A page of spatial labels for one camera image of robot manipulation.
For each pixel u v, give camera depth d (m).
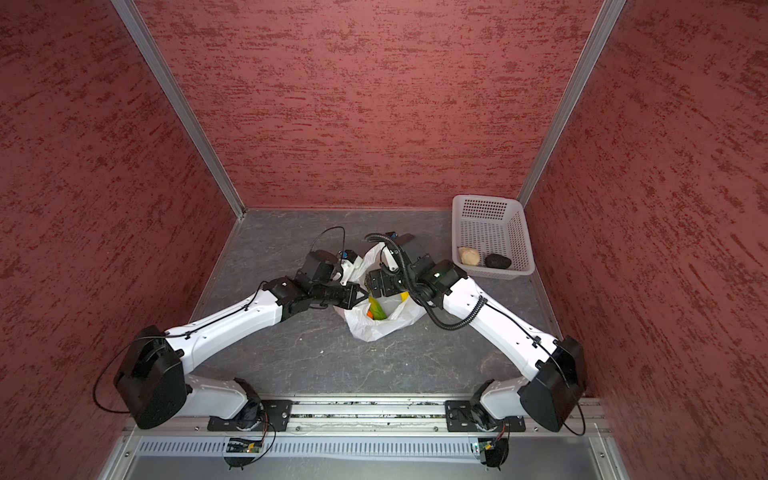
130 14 0.71
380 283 0.66
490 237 1.13
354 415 0.76
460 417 0.74
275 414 0.74
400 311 0.84
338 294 0.69
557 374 0.39
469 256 1.00
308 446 0.71
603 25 0.73
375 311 0.87
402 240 0.57
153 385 0.41
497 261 1.00
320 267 0.62
